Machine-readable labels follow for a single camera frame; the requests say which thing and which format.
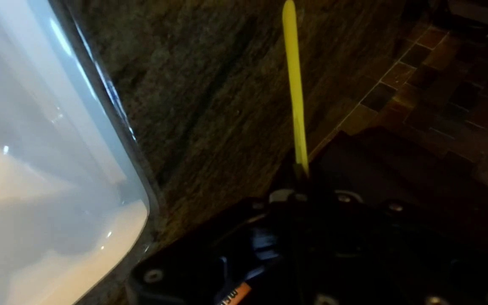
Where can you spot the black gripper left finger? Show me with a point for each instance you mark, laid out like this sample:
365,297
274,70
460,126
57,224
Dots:
255,243

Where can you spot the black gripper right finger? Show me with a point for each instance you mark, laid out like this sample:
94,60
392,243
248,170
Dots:
381,255

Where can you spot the yellow plastic knife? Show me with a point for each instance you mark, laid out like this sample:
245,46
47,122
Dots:
296,85

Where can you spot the white sink basin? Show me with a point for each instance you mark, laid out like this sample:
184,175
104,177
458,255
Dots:
42,170

